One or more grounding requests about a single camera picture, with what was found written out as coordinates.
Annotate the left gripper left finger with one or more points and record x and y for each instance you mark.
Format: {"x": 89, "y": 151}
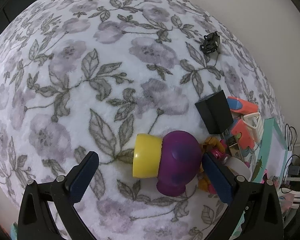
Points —
{"x": 35, "y": 219}

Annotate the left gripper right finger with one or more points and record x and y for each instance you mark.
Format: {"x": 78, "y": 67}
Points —
{"x": 254, "y": 207}

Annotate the orange blue toy case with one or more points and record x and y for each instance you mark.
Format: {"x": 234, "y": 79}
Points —
{"x": 240, "y": 131}
{"x": 241, "y": 106}

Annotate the pink yellow toy figure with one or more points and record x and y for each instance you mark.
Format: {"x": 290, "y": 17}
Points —
{"x": 218, "y": 149}

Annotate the cream hair claw clip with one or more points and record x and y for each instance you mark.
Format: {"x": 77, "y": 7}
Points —
{"x": 254, "y": 123}

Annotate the purple yellow mushroom toy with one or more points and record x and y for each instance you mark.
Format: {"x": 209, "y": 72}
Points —
{"x": 174, "y": 160}

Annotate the black power adapter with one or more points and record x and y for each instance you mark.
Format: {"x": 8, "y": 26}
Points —
{"x": 215, "y": 112}

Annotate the black toy car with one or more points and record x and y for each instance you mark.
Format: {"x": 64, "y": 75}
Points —
{"x": 211, "y": 43}

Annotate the teal white tray box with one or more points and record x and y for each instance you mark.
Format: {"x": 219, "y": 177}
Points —
{"x": 272, "y": 155}

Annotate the floral fleece blanket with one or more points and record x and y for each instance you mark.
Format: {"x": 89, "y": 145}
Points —
{"x": 90, "y": 75}

